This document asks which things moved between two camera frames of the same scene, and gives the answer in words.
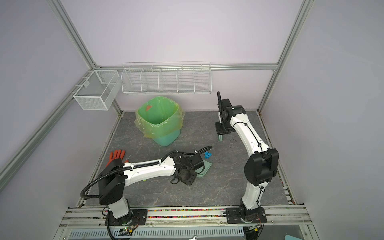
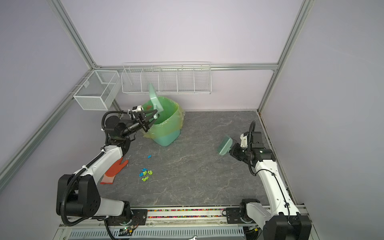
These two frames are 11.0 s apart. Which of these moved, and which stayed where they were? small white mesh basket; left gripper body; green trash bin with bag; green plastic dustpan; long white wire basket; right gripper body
Moved: right gripper body; left gripper body; green plastic dustpan
Stayed: small white mesh basket; green trash bin with bag; long white wire basket
